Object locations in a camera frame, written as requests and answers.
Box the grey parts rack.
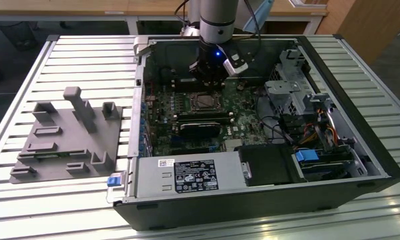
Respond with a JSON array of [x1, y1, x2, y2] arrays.
[[8, 86, 125, 185]]

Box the silver topped CPU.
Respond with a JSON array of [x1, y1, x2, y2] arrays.
[[197, 96, 219, 107]]

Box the black open PC case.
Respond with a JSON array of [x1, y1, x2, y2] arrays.
[[111, 33, 400, 232]]

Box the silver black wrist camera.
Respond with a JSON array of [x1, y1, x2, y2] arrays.
[[222, 47, 250, 77]]

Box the metal disk cage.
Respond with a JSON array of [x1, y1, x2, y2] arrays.
[[265, 48, 335, 117]]

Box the silver power supply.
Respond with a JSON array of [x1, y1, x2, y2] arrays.
[[133, 147, 251, 198]]

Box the white tray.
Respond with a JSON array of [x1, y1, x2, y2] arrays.
[[289, 0, 330, 8]]

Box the silver finned heat sink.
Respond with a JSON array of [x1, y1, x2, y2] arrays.
[[225, 139, 247, 152]]

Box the wooden cabinet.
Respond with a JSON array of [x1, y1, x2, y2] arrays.
[[315, 0, 400, 66]]

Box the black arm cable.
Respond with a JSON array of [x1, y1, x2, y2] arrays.
[[243, 0, 265, 43]]

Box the graphics card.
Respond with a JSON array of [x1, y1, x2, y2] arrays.
[[178, 120, 225, 138]]

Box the CPU socket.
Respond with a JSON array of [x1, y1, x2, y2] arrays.
[[186, 90, 226, 114]]

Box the black plastic shroud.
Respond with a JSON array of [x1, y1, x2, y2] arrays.
[[237, 144, 303, 188]]

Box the wooden desk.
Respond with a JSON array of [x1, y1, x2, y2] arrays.
[[0, 0, 331, 36]]

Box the black RAM slot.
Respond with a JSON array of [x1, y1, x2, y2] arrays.
[[179, 111, 229, 116], [178, 116, 231, 121], [177, 118, 234, 124], [178, 114, 230, 118]]

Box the green motherboard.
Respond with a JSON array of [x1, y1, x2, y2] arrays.
[[142, 74, 271, 157]]

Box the yellow orange power wires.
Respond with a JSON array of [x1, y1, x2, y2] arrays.
[[303, 107, 342, 148]]

